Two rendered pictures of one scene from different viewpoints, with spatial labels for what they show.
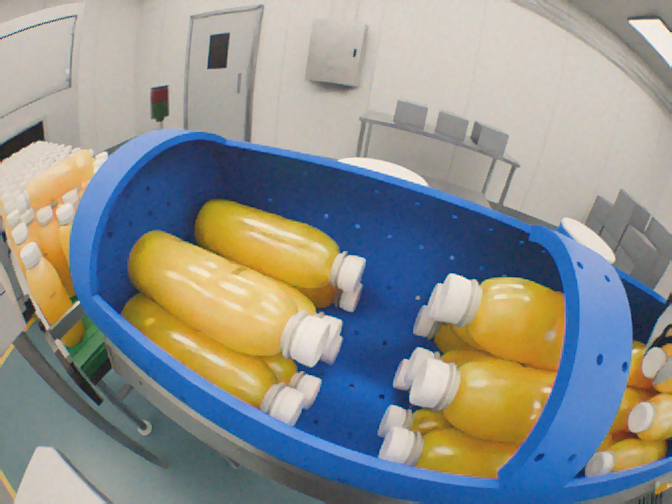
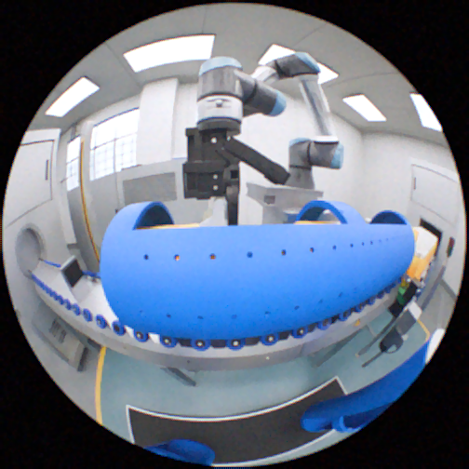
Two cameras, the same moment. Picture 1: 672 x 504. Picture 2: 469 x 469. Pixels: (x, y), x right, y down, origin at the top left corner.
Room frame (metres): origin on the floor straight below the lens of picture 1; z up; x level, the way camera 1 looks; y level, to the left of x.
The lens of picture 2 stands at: (0.32, -0.49, 1.28)
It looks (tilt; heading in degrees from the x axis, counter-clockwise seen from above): 23 degrees down; 160
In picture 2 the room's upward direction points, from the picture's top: straight up
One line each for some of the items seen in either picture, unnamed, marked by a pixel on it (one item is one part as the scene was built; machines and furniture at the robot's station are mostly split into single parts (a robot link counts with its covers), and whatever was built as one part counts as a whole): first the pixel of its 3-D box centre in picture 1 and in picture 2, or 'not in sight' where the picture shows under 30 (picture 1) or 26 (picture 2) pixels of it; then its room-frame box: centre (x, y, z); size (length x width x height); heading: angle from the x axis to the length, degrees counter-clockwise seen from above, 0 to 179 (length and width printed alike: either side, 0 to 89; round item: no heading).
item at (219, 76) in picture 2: not in sight; (221, 83); (0.08, -0.43, 1.45); 0.09 x 0.08 x 0.11; 108
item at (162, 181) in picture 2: not in sight; (131, 224); (-1.69, -1.22, 0.72); 2.15 x 0.54 x 1.45; 82
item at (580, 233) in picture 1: (589, 239); not in sight; (0.72, -0.91, 1.03); 0.28 x 0.28 x 0.01
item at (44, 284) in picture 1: (52, 299); not in sight; (0.15, 0.47, 0.99); 0.07 x 0.07 x 0.19
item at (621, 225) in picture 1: (624, 248); not in sight; (2.06, -3.45, 0.59); 1.20 x 0.80 x 1.19; 172
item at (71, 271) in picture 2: not in sight; (75, 280); (-0.08, -0.98, 1.00); 0.10 x 0.04 x 0.15; 165
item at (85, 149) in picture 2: not in sight; (104, 265); (-0.44, -1.04, 0.85); 0.06 x 0.06 x 1.70; 75
